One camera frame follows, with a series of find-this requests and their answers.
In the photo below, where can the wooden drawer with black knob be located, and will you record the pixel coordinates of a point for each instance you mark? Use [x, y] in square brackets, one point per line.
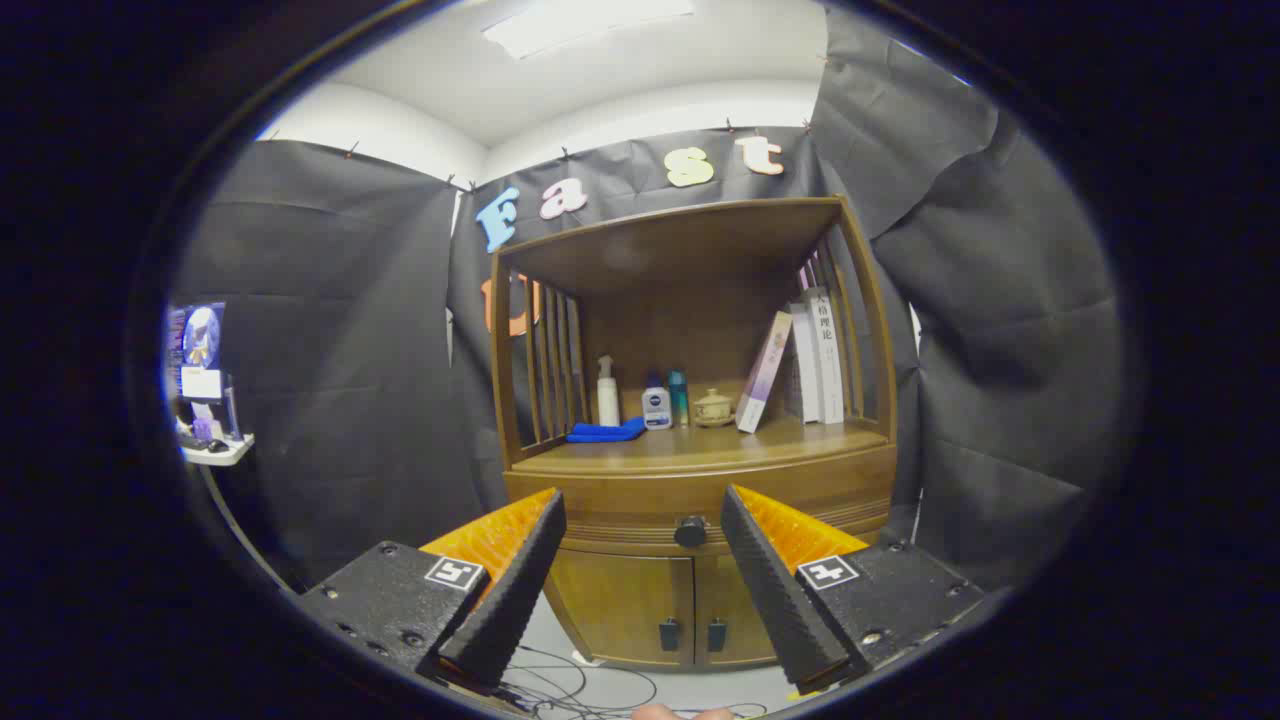
[620, 495]

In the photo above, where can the wooden cabinet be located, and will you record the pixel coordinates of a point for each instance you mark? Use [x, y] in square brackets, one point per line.
[680, 240]

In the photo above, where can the ceiling light panel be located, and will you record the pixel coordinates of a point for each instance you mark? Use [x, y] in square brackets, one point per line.
[585, 25]

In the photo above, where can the teal bottle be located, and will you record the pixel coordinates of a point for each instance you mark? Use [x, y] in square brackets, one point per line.
[679, 400]

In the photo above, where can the purple and white book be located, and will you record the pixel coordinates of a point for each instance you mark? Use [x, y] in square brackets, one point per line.
[763, 375]

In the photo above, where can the wooden countertop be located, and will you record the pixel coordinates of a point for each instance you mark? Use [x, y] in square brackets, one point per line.
[700, 447]

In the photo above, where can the white pump bottle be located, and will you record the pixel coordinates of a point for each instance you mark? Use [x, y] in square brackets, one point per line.
[608, 405]

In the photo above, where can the white book with black print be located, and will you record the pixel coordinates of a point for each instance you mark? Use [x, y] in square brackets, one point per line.
[828, 360]

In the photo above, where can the black backdrop cloth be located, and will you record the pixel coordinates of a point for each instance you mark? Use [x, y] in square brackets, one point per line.
[350, 350]

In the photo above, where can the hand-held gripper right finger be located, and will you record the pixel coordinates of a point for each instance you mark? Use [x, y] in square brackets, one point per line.
[770, 590]

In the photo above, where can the beige lidded ceramic cup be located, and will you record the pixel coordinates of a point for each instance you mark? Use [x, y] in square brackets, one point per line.
[714, 408]

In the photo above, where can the blue folded cloth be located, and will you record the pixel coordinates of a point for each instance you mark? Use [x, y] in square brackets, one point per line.
[605, 432]

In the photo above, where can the wooden cabinet door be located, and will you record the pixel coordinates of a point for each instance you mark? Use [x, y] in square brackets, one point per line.
[625, 600]
[735, 600]

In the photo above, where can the white lotion bottle blue label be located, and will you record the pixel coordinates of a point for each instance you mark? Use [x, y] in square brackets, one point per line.
[657, 410]

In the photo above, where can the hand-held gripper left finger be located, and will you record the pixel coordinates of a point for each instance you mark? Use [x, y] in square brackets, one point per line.
[510, 590]

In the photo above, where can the plain white book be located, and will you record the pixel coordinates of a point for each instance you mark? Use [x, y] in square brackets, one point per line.
[803, 370]

